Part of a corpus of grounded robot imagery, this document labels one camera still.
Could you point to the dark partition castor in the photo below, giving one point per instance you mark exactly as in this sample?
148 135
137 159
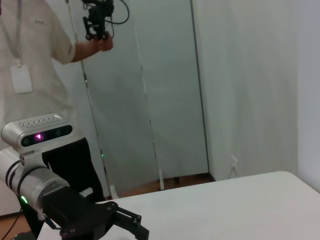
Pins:
177 179

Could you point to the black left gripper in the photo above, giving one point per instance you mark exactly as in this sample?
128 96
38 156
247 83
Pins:
75 215

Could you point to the person in cream shirt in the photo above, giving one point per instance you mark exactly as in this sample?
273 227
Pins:
37 62

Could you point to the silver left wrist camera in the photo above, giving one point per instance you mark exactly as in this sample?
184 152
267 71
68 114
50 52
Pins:
37 132

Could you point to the person's hand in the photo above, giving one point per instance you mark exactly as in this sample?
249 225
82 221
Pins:
106 43

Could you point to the person's bare forearm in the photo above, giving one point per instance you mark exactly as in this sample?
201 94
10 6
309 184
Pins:
83 51

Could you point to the frosted glass partition panel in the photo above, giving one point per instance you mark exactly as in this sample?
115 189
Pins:
175 87
117 100

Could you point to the black handheld controller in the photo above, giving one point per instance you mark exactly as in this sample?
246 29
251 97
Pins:
97 17

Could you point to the white id badge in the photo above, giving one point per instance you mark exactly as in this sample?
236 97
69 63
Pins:
22 79

